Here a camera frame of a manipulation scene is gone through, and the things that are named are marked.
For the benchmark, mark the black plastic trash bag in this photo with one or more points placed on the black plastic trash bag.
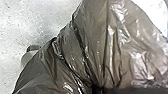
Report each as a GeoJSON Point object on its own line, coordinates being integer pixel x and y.
{"type": "Point", "coordinates": [100, 50]}

